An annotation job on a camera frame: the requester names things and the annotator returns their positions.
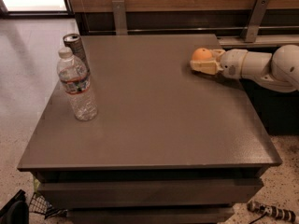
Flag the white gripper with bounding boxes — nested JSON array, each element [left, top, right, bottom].
[[190, 49, 248, 79]]

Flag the orange fruit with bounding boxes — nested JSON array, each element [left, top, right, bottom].
[[192, 48, 213, 61]]

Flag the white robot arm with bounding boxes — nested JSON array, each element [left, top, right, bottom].
[[190, 45, 299, 92]]

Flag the clear plastic water bottle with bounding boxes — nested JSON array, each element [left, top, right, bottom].
[[57, 47, 98, 121]]

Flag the metal drink can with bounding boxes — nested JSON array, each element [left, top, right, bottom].
[[63, 34, 90, 71]]

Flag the grey upper drawer front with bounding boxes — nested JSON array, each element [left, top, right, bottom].
[[39, 178, 263, 209]]

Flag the grey drawer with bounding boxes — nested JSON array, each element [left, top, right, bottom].
[[39, 178, 263, 209], [67, 207, 234, 224]]

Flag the black white striped tool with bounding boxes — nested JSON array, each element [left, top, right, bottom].
[[247, 201, 299, 224]]

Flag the grey lower drawer front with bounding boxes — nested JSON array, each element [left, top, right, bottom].
[[67, 207, 234, 224]]

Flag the black object on floor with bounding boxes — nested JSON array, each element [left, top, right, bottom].
[[0, 189, 29, 224]]

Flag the right metal wall bracket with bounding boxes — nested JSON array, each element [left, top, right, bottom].
[[241, 0, 270, 43]]

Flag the metal wall bracket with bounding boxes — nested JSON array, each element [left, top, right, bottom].
[[112, 0, 128, 35], [241, 0, 270, 43]]

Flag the horizontal metal rail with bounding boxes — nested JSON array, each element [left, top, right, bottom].
[[87, 25, 299, 34]]

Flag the left metal wall bracket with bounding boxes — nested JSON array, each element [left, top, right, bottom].
[[112, 0, 128, 35]]

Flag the black wire mesh basket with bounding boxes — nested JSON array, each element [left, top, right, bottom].
[[29, 192, 67, 219]]

